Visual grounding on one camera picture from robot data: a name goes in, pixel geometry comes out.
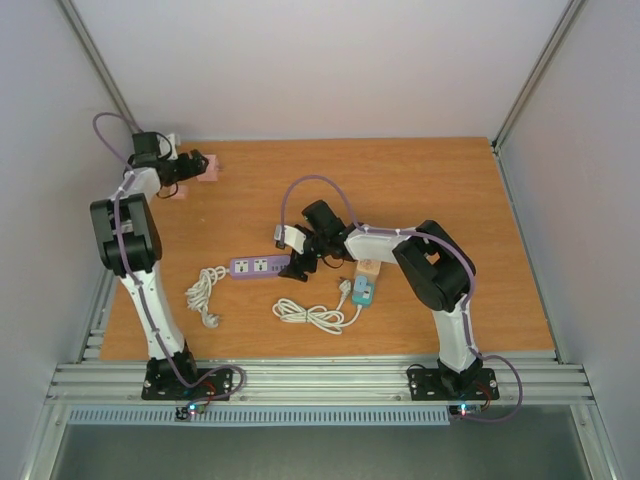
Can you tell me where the large pink cube plug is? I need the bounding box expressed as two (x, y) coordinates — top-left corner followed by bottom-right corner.
(197, 155), (221, 182)

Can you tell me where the small pink plug adapter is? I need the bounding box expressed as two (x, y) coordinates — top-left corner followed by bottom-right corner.
(169, 185), (189, 200)

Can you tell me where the purple power strip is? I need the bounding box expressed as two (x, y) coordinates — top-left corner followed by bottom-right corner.
(229, 254), (290, 280)

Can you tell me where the teal power strip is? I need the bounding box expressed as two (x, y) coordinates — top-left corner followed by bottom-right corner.
(351, 277), (375, 308)

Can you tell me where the small blue plug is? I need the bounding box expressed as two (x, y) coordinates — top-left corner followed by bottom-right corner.
(353, 276), (374, 299)

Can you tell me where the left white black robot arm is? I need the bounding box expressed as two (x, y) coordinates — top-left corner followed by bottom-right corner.
(90, 131), (209, 399)

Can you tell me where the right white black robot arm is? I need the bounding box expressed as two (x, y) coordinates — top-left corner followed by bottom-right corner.
(274, 200), (483, 399)

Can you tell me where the wooden cube plug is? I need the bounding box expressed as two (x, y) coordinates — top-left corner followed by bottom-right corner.
(355, 259), (382, 283)

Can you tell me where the left small circuit board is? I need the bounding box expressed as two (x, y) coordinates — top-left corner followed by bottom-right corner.
(174, 404), (207, 422)

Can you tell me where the small circuit board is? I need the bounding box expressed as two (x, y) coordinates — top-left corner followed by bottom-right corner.
(174, 404), (207, 422)
(449, 403), (486, 418)

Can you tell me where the right small circuit board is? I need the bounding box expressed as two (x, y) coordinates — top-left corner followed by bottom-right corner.
(449, 403), (486, 418)

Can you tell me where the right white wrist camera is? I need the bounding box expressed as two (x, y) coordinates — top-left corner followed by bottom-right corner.
(273, 224), (307, 255)

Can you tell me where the white coiled teal-strip cable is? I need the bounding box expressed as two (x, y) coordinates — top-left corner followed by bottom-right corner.
(272, 277), (364, 335)

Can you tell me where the white coiled strip cable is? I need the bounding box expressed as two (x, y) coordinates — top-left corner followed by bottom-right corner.
(185, 265), (231, 330)

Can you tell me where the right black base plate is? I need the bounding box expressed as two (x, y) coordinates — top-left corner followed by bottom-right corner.
(406, 364), (500, 402)

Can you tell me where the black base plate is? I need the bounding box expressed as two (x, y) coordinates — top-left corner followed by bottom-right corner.
(141, 368), (238, 401)
(406, 364), (500, 402)

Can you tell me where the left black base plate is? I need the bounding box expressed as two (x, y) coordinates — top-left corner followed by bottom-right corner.
(141, 368), (238, 401)

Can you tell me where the aluminium front rail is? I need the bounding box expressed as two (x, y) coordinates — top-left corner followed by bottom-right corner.
(46, 361), (595, 406)

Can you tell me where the blue slotted cable duct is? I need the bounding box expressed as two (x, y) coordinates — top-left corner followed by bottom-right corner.
(68, 405), (450, 427)

